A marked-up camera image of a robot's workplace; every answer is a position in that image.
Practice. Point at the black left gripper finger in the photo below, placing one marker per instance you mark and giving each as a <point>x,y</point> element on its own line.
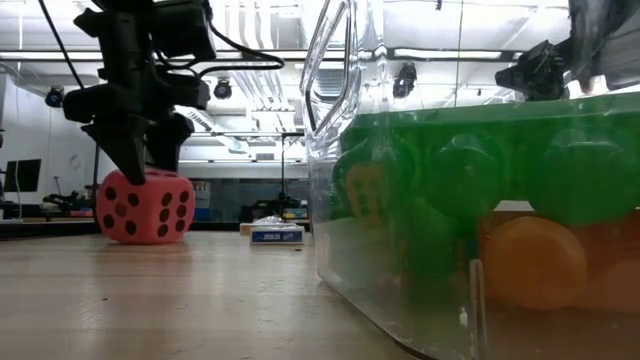
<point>127,147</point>
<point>165,142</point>

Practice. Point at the red foam die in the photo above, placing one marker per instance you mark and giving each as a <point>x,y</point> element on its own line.
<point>145,216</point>

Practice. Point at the long green toy brick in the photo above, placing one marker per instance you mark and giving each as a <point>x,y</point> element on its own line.
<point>575,170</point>

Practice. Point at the long orange toy brick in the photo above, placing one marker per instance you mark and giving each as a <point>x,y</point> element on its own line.
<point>535,262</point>

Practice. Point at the yellow toy brick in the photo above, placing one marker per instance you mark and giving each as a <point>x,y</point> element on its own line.
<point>367,192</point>

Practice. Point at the black background robot arm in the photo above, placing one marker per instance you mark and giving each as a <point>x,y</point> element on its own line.
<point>70,200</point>

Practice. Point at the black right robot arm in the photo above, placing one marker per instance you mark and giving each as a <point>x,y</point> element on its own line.
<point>600,30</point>

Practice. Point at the black ceiling spotlight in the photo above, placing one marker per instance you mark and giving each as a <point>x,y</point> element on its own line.
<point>222,89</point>
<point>405,80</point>
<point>55,96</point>

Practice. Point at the long ceiling light bar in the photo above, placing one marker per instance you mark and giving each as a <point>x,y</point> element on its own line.
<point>30,55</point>

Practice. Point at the black background monitor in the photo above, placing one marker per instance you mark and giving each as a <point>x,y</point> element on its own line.
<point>22,175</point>

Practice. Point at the clear plastic bin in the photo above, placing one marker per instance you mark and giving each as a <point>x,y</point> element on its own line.
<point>350,280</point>

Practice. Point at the black background stand frame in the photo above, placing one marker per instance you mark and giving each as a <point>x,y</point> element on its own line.
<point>240,134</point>

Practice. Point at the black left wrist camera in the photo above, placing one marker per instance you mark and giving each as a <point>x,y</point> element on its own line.
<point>182,30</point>

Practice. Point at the black metal table frame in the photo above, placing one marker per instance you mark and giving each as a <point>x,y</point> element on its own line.
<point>50,229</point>

